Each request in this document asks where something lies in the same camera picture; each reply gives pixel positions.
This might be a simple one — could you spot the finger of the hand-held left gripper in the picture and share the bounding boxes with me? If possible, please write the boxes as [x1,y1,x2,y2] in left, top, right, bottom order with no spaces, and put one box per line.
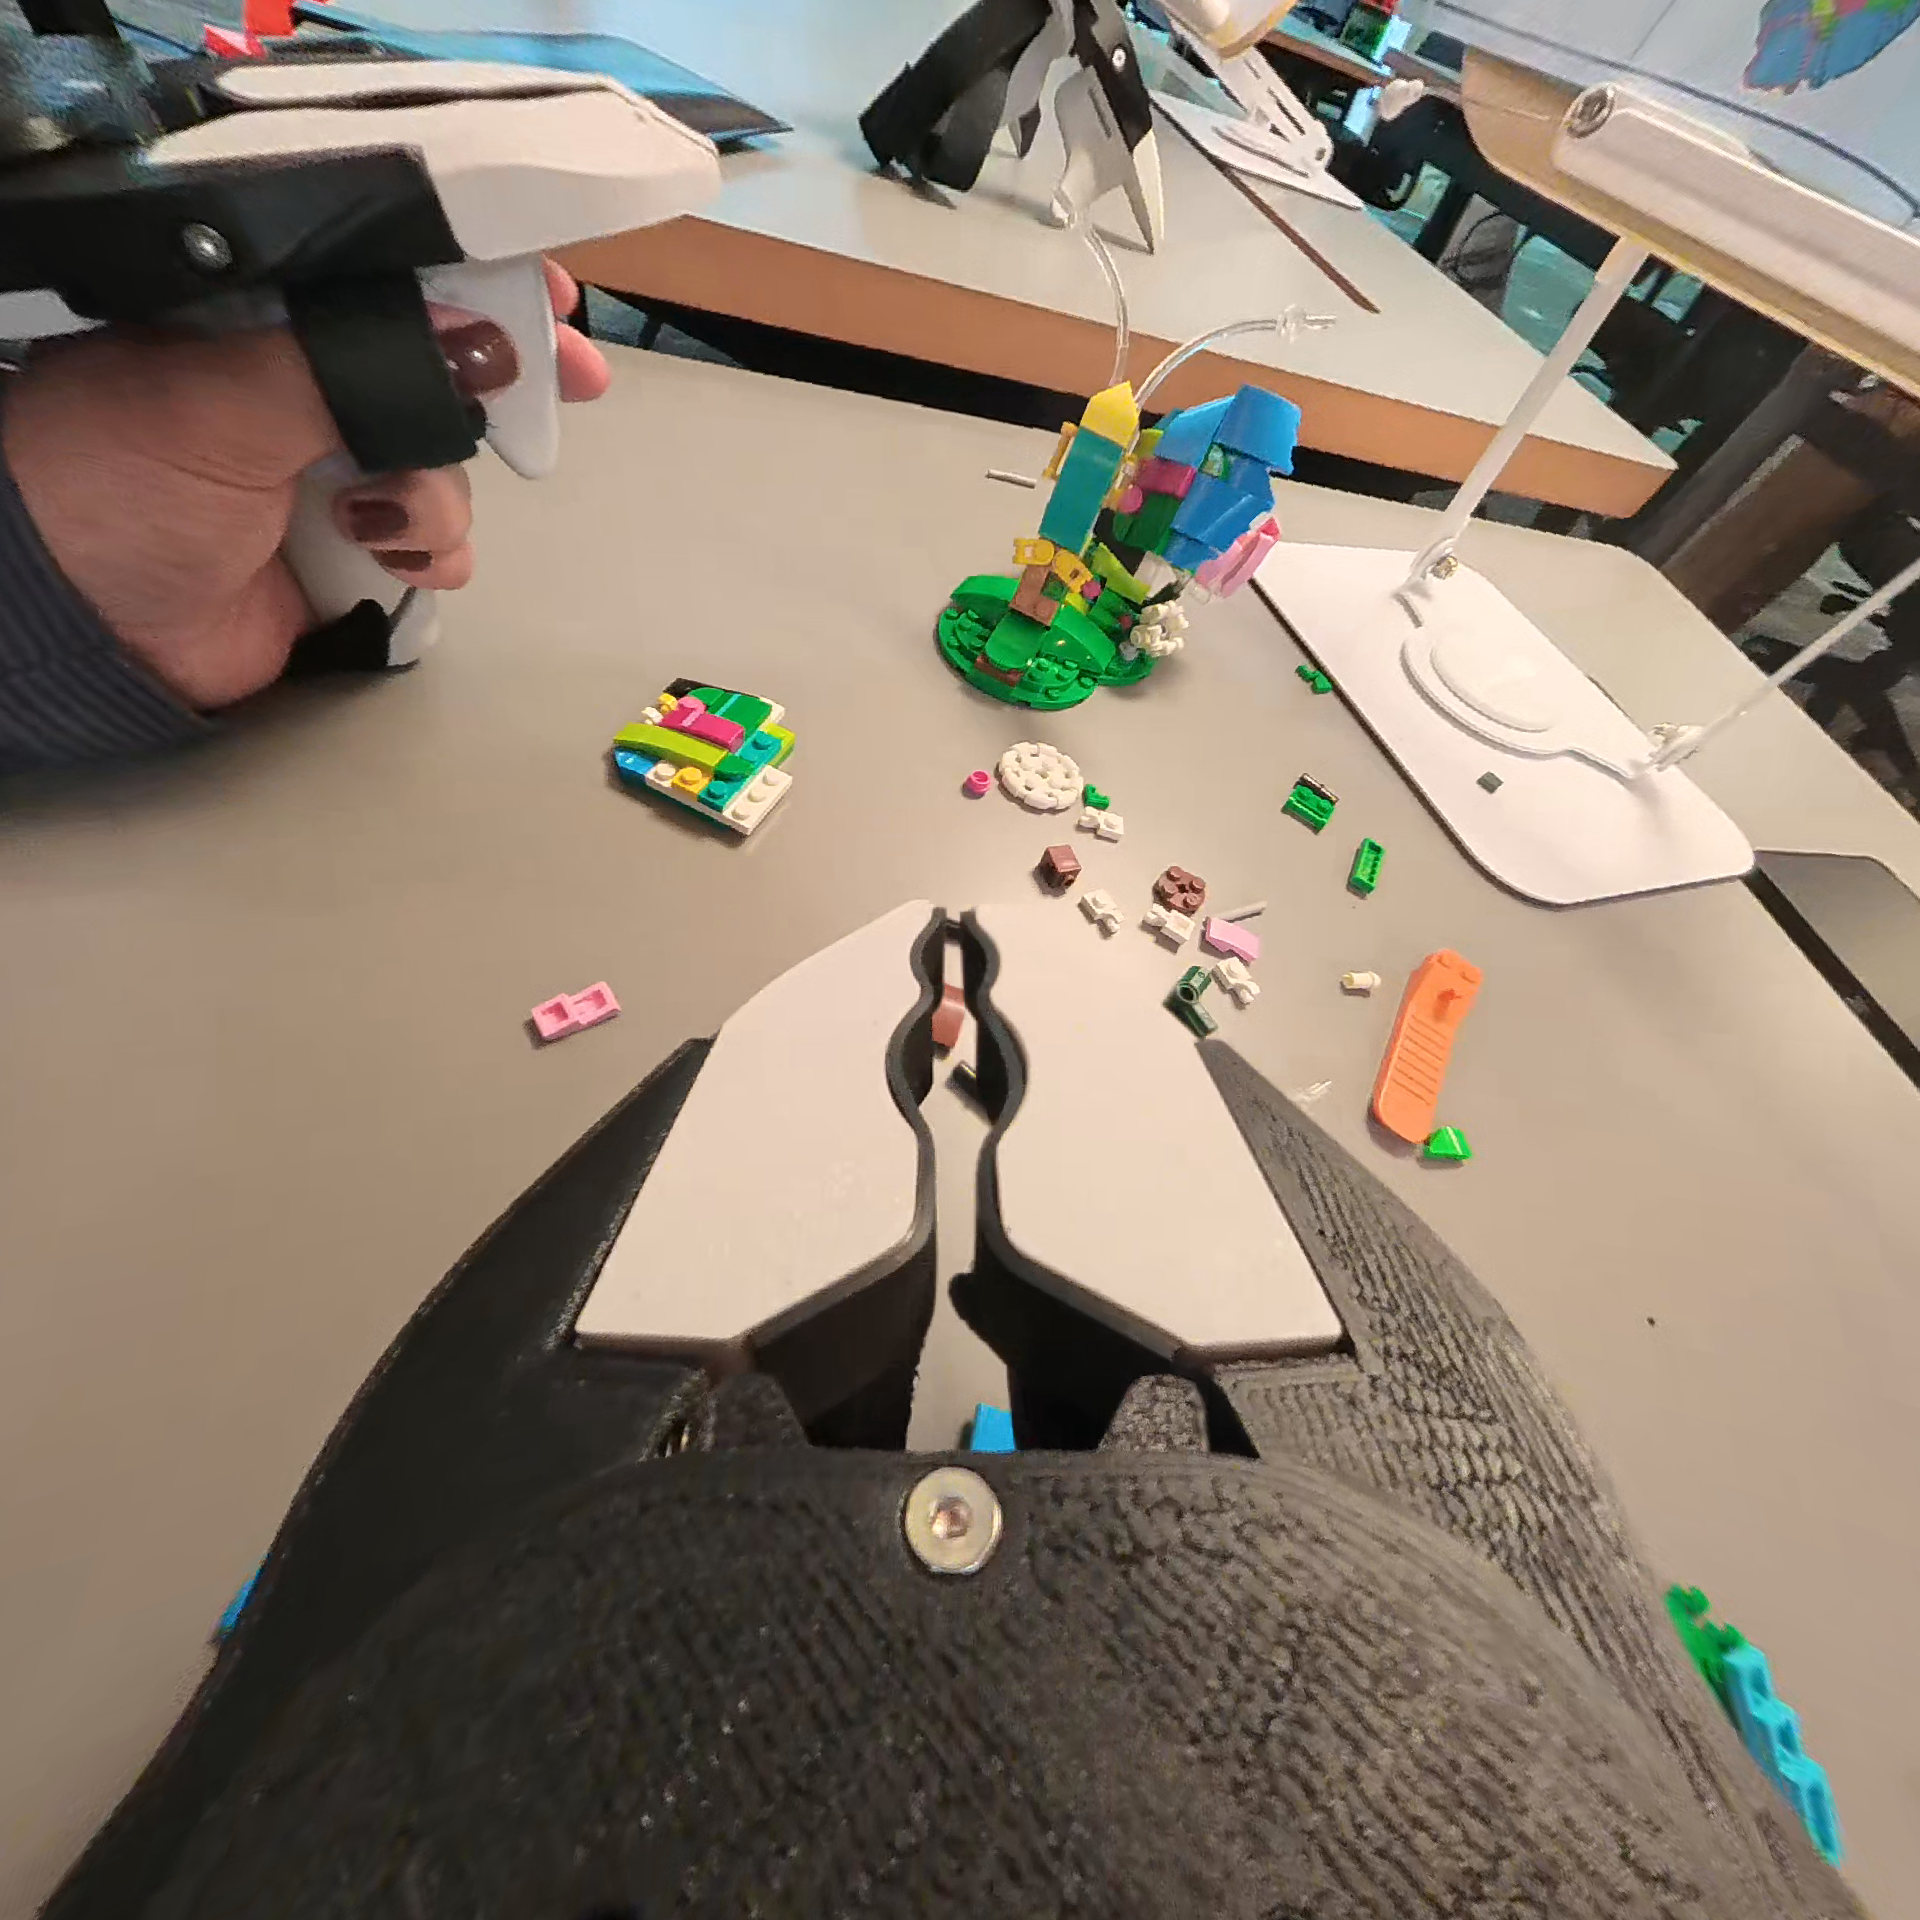
[209,60,627,116]
[141,83,724,272]

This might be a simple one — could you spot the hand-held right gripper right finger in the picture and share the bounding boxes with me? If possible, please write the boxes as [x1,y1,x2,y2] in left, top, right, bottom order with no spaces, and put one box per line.
[958,904,1347,1444]

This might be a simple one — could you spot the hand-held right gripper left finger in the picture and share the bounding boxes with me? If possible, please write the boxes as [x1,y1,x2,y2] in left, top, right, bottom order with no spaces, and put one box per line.
[573,902,952,1444]

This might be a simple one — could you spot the colourful lego model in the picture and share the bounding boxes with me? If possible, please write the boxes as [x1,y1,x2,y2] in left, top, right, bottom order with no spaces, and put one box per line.
[937,225,1339,700]

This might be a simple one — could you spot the person's left forearm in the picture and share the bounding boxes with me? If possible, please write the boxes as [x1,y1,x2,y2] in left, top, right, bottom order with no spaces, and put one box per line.
[0,450,221,785]

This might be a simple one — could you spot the scattered small lego pieces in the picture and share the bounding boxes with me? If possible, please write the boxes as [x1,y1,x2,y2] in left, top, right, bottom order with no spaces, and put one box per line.
[965,662,1390,1044]

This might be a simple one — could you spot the flat multicolour lego assembly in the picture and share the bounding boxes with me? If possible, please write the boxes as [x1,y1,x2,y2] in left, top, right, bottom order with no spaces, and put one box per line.
[610,679,798,839]

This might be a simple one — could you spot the green and teal lego assembly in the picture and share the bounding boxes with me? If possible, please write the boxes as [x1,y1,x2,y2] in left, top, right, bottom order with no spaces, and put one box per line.
[1665,1584,1844,1866]

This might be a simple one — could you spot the person's left hand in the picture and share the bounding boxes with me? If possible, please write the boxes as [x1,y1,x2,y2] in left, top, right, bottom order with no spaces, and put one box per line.
[0,258,613,711]

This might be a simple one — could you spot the dark blue mat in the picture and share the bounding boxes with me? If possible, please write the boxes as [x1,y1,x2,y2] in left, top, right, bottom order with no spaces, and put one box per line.
[293,0,794,154]

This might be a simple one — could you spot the adjacent grey table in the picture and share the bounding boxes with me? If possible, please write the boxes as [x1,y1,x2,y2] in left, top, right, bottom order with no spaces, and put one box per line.
[90,0,1678,520]

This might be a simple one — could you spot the orange brick separator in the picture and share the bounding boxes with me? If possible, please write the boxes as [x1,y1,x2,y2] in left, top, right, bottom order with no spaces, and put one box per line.
[1368,950,1486,1150]

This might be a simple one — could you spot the black and white tool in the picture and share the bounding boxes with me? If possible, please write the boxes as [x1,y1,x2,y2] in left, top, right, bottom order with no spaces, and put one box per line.
[858,0,1168,254]

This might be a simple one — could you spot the white book stand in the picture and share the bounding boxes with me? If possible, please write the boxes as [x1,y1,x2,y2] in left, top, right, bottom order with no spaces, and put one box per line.
[1253,46,1920,910]

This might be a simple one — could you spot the white flat board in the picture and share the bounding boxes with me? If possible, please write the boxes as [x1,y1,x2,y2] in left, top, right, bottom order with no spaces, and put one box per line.
[1152,38,1364,209]

